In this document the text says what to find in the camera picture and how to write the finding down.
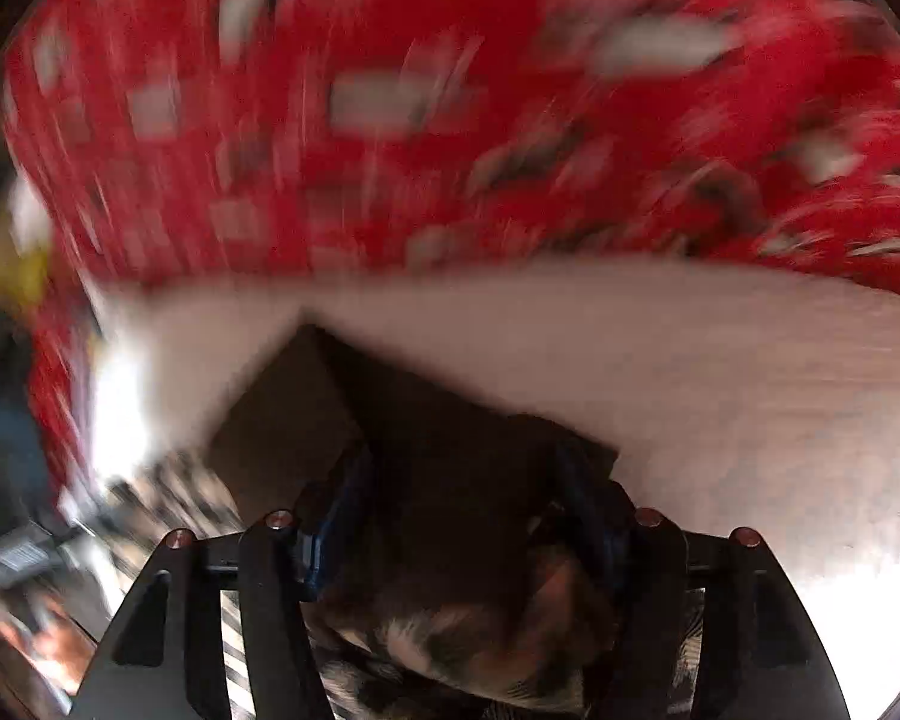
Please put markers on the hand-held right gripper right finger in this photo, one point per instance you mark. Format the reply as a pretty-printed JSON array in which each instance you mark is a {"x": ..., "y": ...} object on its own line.
[{"x": 592, "y": 517}]

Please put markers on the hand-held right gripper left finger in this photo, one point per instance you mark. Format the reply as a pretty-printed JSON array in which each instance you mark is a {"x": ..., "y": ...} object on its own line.
[{"x": 319, "y": 551}]

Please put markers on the black beige checkered coat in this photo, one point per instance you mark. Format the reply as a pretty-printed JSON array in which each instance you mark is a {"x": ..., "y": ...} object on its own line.
[{"x": 435, "y": 465}]

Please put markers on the white quilted mattress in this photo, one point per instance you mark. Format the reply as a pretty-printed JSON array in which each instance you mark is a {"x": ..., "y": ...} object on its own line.
[{"x": 720, "y": 390}]

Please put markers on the red fish-print quilt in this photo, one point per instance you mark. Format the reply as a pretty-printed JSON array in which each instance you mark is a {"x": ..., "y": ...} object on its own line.
[{"x": 420, "y": 165}]

